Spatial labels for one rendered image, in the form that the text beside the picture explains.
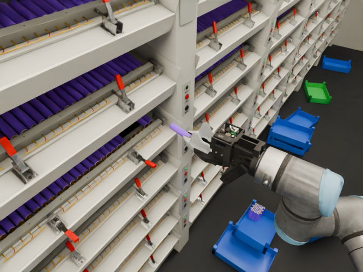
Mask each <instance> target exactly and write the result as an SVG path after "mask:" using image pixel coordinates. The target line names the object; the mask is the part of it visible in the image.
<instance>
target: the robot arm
mask: <svg viewBox="0 0 363 272"><path fill-rule="evenodd" d="M230 125H231V126H233V127H236V128H238V129H239V133H237V132H235V131H232V130H231V128H230ZM188 133H189V134H191V138H189V137H187V136H183V139H184V141H185V142H186V144H187V145H188V146H189V148H190V149H191V150H193V152H194V153H195V154H196V155H197V156H198V157H199V158H200V159H202V161H204V162H207V163H210V164H213V165H215V166H216V165H218V166H222V167H228V168H227V169H226V170H224V172H223V173H222V176H221V178H220V180H221V181H222V182H223V183H224V184H225V185H228V184H229V183H232V182H233V181H234V180H236V179H237V178H239V177H241V176H242V175H244V174H246V173H247V172H248V174H249V175H250V176H252V177H254V182H256V183H258V184H260V185H262V186H264V187H266V188H268V189H270V190H272V191H274V192H276V193H278V194H280V195H282V198H281V201H280V204H279V207H278V209H277V211H276V212H275V215H274V228H275V231H276V232H277V234H278V235H279V236H280V237H281V238H282V239H283V240H284V241H286V242H288V243H290V244H293V245H297V246H299V245H303V244H305V243H307V242H308V241H309V240H310V238H311V237H324V236H338V237H339V238H340V241H341V243H342V245H343V247H344V248H345V249H346V251H347V253H348V255H349V257H350V259H351V261H352V264H353V266H354V268H355V271H356V272H363V196H356V195H350V196H342V197H339V195H340V193H341V190H342V187H343V184H344V179H343V177H342V176H341V175H339V174H336V173H334V172H332V171H330V170H329V169H324V168H322V167H320V166H317V165H315V164H312V163H310V162H307V161H305V160H302V159H299V158H297V157H294V156H292V155H290V154H288V153H286V152H283V151H281V150H278V149H276V148H273V147H268V148H267V149H265V145H266V142H264V141H261V140H259V139H256V138H253V137H251V136H249V135H246V134H245V129H244V128H241V127H239V126H236V125H233V124H230V123H228V122H226V123H225V129H222V130H221V131H220V132H216V133H214V132H212V130H211V128H210V125H209V124H208V123H206V122H204V123H202V125H201V128H200V130H199V131H188ZM211 149H212V152H211V151H210V150H211Z"/></svg>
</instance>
